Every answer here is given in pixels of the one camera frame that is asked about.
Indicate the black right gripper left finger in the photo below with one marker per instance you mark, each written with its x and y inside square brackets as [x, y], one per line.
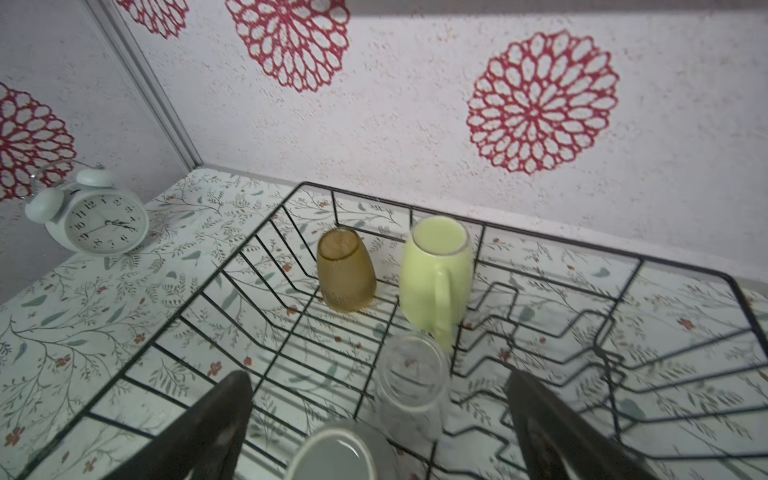
[203, 443]

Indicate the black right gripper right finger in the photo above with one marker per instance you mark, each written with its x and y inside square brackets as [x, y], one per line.
[556, 442]

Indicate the grey cream mug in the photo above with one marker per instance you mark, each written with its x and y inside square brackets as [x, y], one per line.
[344, 449]

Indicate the clear glass cup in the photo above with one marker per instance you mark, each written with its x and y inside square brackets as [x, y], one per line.
[412, 387]

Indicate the black wire dish rack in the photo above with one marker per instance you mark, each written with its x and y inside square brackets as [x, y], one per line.
[668, 360]

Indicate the light green mug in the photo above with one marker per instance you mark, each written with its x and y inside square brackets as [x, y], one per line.
[436, 276]

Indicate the amber glass cup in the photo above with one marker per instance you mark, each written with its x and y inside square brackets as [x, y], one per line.
[345, 271]

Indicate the white twin-bell alarm clock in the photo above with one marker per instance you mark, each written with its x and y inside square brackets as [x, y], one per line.
[90, 215]

